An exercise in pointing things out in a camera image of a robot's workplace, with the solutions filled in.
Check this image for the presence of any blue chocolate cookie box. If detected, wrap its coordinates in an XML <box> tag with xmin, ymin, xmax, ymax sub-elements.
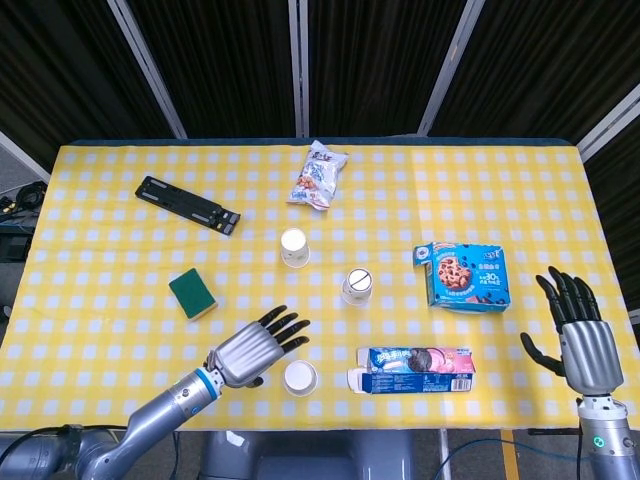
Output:
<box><xmin>412</xmin><ymin>241</ymin><xmax>512</xmax><ymax>315</ymax></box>

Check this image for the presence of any green yellow sponge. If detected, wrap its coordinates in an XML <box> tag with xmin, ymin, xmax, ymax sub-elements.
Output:
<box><xmin>168</xmin><ymin>267</ymin><xmax>219</xmax><ymax>322</ymax></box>

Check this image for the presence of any white floral paper cup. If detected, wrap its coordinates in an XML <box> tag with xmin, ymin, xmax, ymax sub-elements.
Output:
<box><xmin>278</xmin><ymin>227</ymin><xmax>311</xmax><ymax>270</ymax></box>
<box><xmin>282</xmin><ymin>359</ymin><xmax>319</xmax><ymax>398</ymax></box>

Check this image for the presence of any white partition post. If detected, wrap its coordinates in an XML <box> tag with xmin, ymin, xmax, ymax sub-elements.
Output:
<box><xmin>574</xmin><ymin>82</ymin><xmax>640</xmax><ymax>161</ymax></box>
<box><xmin>107</xmin><ymin>0</ymin><xmax>189</xmax><ymax>140</ymax></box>
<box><xmin>0</xmin><ymin>130</ymin><xmax>51</xmax><ymax>184</ymax></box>
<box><xmin>287</xmin><ymin>0</ymin><xmax>311</xmax><ymax>139</ymax></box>
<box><xmin>417</xmin><ymin>0</ymin><xmax>481</xmax><ymax>137</ymax></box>

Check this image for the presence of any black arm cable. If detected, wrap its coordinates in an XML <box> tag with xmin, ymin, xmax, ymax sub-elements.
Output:
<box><xmin>0</xmin><ymin>422</ymin><xmax>129</xmax><ymax>441</ymax></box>

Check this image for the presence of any black partition panel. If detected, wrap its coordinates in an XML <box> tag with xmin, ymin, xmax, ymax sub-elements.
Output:
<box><xmin>0</xmin><ymin>0</ymin><xmax>181</xmax><ymax>171</ymax></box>
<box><xmin>584</xmin><ymin>129</ymin><xmax>640</xmax><ymax>314</ymax></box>
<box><xmin>429</xmin><ymin>0</ymin><xmax>640</xmax><ymax>144</ymax></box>
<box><xmin>127</xmin><ymin>0</ymin><xmax>296</xmax><ymax>140</ymax></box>
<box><xmin>307</xmin><ymin>0</ymin><xmax>469</xmax><ymax>139</ymax></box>

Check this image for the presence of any black plastic bracket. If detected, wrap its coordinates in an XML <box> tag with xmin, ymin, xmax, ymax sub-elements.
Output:
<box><xmin>134</xmin><ymin>174</ymin><xmax>242</xmax><ymax>236</ymax></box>

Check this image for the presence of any silver snack bag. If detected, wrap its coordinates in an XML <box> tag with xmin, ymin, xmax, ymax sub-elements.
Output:
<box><xmin>285</xmin><ymin>139</ymin><xmax>350</xmax><ymax>211</ymax></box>

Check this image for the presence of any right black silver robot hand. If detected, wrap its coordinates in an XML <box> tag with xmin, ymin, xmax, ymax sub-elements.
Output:
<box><xmin>519</xmin><ymin>265</ymin><xmax>625</xmax><ymax>397</ymax></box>

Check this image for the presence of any black floor box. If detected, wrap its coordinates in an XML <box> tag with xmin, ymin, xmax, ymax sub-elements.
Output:
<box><xmin>0</xmin><ymin>224</ymin><xmax>35</xmax><ymax>262</ymax></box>

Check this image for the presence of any paper cup with black line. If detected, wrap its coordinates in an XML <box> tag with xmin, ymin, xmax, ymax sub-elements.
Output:
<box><xmin>341</xmin><ymin>267</ymin><xmax>375</xmax><ymax>307</ymax></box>

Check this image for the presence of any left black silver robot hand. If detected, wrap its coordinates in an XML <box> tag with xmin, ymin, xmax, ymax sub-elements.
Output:
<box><xmin>207</xmin><ymin>304</ymin><xmax>312</xmax><ymax>389</ymax></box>

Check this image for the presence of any black cable bundle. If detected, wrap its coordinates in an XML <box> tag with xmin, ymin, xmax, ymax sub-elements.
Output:
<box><xmin>0</xmin><ymin>180</ymin><xmax>49</xmax><ymax>222</ymax></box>

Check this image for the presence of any blue pink sandwich cookie box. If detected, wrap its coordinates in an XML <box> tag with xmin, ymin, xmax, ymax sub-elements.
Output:
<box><xmin>346</xmin><ymin>346</ymin><xmax>477</xmax><ymax>396</ymax></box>

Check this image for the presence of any grey table leg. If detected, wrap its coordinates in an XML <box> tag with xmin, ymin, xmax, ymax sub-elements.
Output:
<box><xmin>438</xmin><ymin>428</ymin><xmax>452</xmax><ymax>480</ymax></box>

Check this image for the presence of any yellow checked tablecloth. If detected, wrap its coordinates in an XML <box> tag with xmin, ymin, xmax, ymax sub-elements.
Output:
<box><xmin>0</xmin><ymin>142</ymin><xmax>640</xmax><ymax>432</ymax></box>

